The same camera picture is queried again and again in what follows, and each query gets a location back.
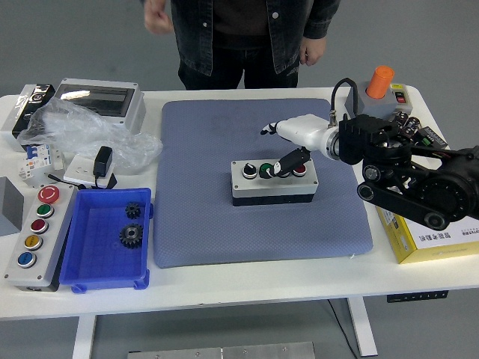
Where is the person's right hand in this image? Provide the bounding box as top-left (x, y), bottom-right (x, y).
top-left (144, 0), bottom-right (175, 35)

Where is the person's left hand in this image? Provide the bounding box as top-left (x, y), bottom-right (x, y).
top-left (299, 37), bottom-right (326, 67)

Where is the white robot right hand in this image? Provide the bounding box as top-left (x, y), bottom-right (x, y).
top-left (260, 114), bottom-right (334, 180)

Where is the grey four-button control box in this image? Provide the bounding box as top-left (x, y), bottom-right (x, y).
top-left (230, 159), bottom-right (319, 207)

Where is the grey five-button control station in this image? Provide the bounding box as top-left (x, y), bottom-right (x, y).
top-left (3, 182), bottom-right (78, 292)

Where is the orange cylinder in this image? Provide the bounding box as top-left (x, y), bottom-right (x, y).
top-left (365, 65), bottom-right (395, 100)

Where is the person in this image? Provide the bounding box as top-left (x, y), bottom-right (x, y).
top-left (144, 0), bottom-right (341, 90)

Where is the black module with green terminal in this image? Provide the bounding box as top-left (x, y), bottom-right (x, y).
top-left (411, 126), bottom-right (449, 150)

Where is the clear plastic bag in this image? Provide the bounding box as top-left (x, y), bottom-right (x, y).
top-left (16, 97), bottom-right (164, 171)

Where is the blue-grey padded mat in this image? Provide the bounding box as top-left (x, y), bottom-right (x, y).
top-left (152, 97), bottom-right (374, 269)

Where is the black power adapter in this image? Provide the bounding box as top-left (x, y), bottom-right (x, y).
top-left (92, 145), bottom-right (114, 179)

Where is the yellow white carton box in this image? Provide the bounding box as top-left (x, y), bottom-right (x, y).
top-left (376, 207), bottom-right (479, 266)

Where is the white box with black stripe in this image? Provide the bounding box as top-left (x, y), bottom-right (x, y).
top-left (0, 84), bottom-right (56, 153)

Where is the white blue circuit breaker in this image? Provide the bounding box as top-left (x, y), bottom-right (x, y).
top-left (16, 143), bottom-right (53, 180)

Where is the black table control panel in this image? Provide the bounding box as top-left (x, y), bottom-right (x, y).
top-left (386, 289), bottom-right (449, 303)

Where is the large black gear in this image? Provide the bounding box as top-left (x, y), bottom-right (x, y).
top-left (118, 223), bottom-right (145, 249)

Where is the white table leg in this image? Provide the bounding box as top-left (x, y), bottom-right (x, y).
top-left (71, 315), bottom-right (98, 359)
top-left (346, 298), bottom-right (379, 357)

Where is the grey metal block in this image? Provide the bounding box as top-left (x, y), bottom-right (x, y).
top-left (0, 177), bottom-right (24, 237)

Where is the blue plastic bin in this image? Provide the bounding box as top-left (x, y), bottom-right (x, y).
top-left (58, 187), bottom-right (155, 295)

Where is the grey switch box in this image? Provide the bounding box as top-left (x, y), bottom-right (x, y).
top-left (344, 81), bottom-right (414, 120)

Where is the grey enclosure with clear lid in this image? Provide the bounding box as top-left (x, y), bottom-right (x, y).
top-left (50, 77), bottom-right (147, 135)

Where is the white din rail module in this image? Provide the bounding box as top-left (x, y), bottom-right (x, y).
top-left (51, 145), bottom-right (67, 171)

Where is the white wall socket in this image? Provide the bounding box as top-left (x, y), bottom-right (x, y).
top-left (62, 154), bottom-right (118, 188)

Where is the black adapter cord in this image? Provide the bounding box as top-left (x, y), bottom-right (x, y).
top-left (43, 172), bottom-right (99, 190)

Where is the black cable under table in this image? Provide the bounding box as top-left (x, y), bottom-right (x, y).
top-left (327, 298), bottom-right (360, 359)

